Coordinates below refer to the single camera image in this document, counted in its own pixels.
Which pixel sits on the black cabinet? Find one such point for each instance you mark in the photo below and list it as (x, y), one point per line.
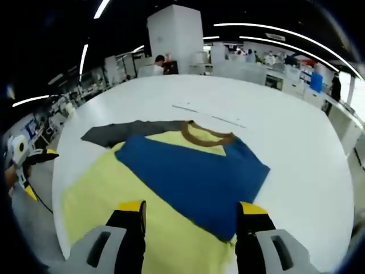
(171, 68)

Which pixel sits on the white square pillar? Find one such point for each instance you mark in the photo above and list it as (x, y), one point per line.
(174, 37)

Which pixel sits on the person's left hand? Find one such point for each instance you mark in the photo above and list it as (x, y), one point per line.
(11, 179)

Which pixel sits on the white cabinet row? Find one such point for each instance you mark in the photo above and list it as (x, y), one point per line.
(239, 72)

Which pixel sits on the yellow blue grey t-shirt garment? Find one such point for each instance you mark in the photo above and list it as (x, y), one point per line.
(185, 177)

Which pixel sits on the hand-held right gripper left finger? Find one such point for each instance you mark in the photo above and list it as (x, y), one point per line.
(114, 251)

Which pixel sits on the blue bin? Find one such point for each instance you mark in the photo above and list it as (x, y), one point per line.
(317, 81)

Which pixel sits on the straight ceiling light strip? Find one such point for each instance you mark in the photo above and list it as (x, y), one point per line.
(84, 58)

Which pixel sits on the long curved ceiling light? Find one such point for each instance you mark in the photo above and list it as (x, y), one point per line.
(299, 35)

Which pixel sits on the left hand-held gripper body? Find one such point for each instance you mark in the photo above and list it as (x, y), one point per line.
(18, 148)

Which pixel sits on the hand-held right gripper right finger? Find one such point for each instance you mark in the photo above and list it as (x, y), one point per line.
(265, 251)

